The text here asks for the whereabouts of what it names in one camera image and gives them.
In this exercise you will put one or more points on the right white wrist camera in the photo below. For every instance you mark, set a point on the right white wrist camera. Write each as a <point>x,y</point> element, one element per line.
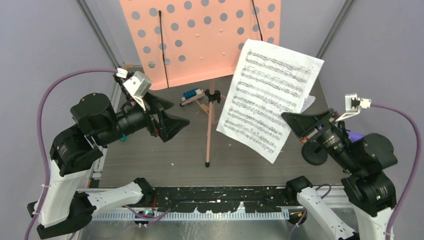
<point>353,106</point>

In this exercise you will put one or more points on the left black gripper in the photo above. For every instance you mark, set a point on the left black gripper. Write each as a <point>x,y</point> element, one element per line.
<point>168,125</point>

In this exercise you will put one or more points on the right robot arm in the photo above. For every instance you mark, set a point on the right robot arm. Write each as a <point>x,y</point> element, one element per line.
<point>371,193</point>

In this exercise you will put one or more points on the teal block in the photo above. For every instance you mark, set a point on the teal block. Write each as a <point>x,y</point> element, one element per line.
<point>123,138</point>

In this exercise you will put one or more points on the purple microphone on round base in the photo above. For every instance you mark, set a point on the purple microphone on round base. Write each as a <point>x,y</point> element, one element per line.
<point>315,155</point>

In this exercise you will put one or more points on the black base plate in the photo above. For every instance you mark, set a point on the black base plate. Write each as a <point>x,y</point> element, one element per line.
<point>220,199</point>

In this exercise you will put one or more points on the pink music stand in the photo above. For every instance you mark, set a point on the pink music stand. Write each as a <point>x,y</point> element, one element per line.
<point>182,42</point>

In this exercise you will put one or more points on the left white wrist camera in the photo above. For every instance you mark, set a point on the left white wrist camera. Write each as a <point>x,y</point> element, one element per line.
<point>137,85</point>

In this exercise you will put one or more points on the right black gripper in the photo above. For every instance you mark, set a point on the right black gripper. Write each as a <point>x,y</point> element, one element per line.
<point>305,125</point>

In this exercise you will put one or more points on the sheet music page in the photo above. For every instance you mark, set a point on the sheet music page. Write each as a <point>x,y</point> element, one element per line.
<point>309,100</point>
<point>268,80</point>

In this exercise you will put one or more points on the slotted cable duct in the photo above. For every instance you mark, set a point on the slotted cable duct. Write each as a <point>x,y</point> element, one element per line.
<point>238,215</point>

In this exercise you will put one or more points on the small wooden block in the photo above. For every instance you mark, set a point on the small wooden block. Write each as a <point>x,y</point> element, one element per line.
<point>204,108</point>

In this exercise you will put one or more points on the blue white toy car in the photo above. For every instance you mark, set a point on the blue white toy car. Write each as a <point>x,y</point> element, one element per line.
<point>191,93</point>

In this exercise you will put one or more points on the pink microphone on tripod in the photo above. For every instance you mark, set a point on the pink microphone on tripod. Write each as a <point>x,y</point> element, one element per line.
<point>120,77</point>

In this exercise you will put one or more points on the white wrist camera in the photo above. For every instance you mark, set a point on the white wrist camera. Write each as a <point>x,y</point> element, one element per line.
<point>353,106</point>
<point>137,85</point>

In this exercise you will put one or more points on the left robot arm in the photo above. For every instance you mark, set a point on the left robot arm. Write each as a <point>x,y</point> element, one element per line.
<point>61,209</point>

